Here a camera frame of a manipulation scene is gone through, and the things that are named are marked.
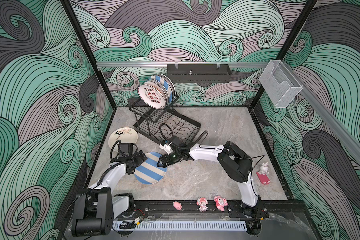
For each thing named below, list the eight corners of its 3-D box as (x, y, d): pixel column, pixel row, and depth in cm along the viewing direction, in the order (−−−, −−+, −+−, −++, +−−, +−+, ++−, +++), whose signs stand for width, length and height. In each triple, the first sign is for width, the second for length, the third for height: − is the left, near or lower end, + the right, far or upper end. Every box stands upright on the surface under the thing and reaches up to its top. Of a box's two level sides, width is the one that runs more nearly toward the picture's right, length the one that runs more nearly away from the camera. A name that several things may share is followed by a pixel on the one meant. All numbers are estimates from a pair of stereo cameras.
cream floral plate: (106, 150, 97) (104, 148, 95) (113, 129, 109) (112, 127, 107) (135, 150, 98) (134, 148, 95) (139, 129, 109) (138, 127, 107)
